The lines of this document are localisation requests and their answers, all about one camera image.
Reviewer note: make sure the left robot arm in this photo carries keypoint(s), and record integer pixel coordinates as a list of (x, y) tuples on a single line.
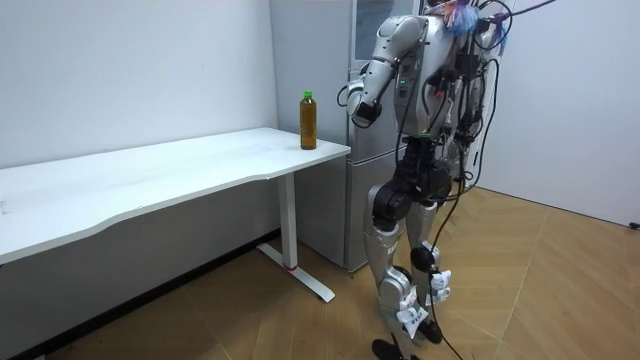
[(395, 40)]

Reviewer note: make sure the brown tea bottle green cap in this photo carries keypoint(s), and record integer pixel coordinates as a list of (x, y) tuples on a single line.
[(308, 122)]

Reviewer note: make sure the robot legs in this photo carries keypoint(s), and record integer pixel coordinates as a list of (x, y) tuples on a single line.
[(385, 240)]

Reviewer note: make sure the grey fridge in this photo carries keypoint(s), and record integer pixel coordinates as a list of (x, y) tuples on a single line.
[(320, 75)]

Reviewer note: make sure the robot body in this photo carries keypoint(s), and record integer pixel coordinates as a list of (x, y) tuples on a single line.
[(425, 75)]

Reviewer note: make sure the white desk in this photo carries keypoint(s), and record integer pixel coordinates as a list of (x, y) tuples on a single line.
[(150, 170)]

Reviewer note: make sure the small black floor object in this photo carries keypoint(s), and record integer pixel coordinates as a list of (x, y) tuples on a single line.
[(635, 226)]

